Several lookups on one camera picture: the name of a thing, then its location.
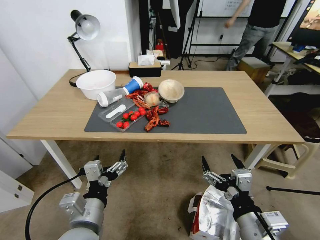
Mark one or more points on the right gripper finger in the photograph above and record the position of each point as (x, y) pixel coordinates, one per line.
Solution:
(212, 178)
(237, 163)

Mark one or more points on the person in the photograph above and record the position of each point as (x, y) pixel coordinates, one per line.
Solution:
(262, 12)

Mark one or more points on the black tissue box wooden lid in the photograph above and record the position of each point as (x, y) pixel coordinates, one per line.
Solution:
(145, 71)

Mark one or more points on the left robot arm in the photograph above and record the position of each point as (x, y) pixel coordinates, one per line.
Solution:
(87, 216)

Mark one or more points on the large white bowl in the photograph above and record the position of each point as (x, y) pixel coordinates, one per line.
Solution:
(95, 82)

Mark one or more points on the dark red seat cushion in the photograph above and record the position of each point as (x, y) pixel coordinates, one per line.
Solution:
(300, 120)

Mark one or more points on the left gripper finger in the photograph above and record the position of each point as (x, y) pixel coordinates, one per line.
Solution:
(119, 167)
(96, 159)

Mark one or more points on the white softbox panel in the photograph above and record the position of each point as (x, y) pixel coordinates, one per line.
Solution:
(175, 12)

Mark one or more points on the wooden table with white legs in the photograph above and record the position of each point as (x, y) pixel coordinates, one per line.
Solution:
(62, 112)

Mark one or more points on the blue and white paper cup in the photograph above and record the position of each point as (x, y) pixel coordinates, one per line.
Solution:
(132, 86)

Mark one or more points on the side table white frame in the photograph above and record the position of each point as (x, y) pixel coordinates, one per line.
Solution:
(282, 46)

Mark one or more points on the dark grey table mat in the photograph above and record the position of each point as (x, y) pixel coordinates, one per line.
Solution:
(200, 112)

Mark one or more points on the person's forearm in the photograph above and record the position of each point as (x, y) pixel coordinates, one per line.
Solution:
(241, 10)

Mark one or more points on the foil food delivery bag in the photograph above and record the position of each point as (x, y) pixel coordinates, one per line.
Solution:
(212, 215)

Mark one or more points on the white plastic spoon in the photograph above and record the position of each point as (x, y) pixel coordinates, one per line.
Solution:
(113, 113)

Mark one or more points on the red crayfish shell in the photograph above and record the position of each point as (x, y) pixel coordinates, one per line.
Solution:
(152, 125)
(147, 87)
(141, 103)
(155, 113)
(136, 95)

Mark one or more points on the brown cardboard box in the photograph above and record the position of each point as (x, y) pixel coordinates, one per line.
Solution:
(252, 70)

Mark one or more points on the white tissue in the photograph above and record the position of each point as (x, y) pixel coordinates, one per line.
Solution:
(146, 60)

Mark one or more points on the large display screen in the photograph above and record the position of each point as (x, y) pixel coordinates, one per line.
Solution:
(310, 20)

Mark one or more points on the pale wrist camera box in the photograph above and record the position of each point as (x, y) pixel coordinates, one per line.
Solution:
(243, 180)
(92, 172)

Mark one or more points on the black tripod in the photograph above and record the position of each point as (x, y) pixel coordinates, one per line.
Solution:
(184, 53)

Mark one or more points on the whiteboard on black stand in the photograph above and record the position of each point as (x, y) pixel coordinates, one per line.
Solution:
(217, 7)

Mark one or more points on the clear plastic tray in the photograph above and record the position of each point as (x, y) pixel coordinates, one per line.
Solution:
(130, 103)

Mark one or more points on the beige paper bowl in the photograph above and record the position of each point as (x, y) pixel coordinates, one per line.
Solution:
(171, 90)

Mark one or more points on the white cabinet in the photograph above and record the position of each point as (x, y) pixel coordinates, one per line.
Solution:
(15, 112)

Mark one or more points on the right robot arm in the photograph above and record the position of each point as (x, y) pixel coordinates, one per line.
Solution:
(250, 225)

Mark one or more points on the clear plastic cup white lid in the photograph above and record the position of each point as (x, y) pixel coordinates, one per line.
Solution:
(110, 97)

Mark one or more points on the black and silver desk lamp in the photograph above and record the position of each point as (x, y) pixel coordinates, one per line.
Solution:
(87, 27)

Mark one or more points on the black tripod leg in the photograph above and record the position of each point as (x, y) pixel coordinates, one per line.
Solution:
(295, 190)

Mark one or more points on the beige plastic stool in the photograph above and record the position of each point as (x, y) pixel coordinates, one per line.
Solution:
(275, 162)

